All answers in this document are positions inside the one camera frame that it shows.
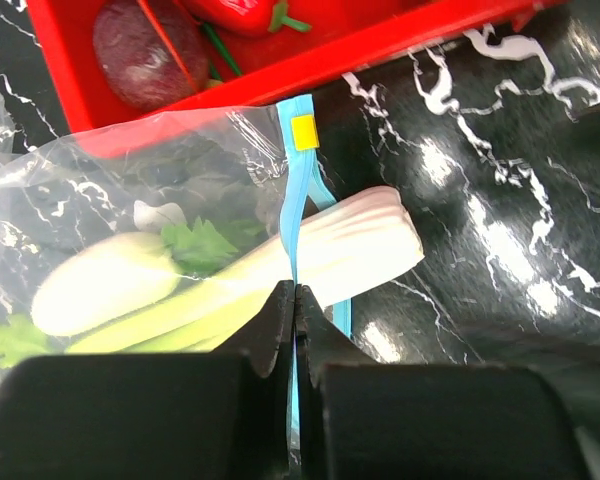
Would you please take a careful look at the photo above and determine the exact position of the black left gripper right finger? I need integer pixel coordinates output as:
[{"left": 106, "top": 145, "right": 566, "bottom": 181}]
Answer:
[{"left": 295, "top": 286, "right": 590, "bottom": 479}]

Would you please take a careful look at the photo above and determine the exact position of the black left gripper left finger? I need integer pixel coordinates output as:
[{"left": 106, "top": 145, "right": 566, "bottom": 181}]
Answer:
[{"left": 0, "top": 281, "right": 294, "bottom": 479}]

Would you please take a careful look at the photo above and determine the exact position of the toy leek green white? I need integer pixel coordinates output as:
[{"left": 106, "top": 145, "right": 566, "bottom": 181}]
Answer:
[{"left": 0, "top": 186, "right": 424, "bottom": 369}]

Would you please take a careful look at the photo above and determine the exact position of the blue zipper clear bag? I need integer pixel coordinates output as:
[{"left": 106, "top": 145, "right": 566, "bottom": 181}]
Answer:
[{"left": 0, "top": 93, "right": 354, "bottom": 454}]

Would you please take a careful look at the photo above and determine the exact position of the white toy radish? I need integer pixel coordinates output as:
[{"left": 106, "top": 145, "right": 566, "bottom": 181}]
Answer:
[{"left": 30, "top": 217, "right": 240, "bottom": 337}]

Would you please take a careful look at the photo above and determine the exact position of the purple toy onion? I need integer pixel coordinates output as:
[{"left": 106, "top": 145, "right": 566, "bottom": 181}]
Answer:
[{"left": 93, "top": 1, "right": 210, "bottom": 111}]

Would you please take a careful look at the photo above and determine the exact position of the red plastic bin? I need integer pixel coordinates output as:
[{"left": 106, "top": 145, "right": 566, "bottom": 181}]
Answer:
[{"left": 28, "top": 1, "right": 553, "bottom": 158}]

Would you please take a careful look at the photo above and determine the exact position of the red toy chili pepper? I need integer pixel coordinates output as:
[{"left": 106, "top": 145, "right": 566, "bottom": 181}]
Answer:
[{"left": 183, "top": 0, "right": 312, "bottom": 37}]

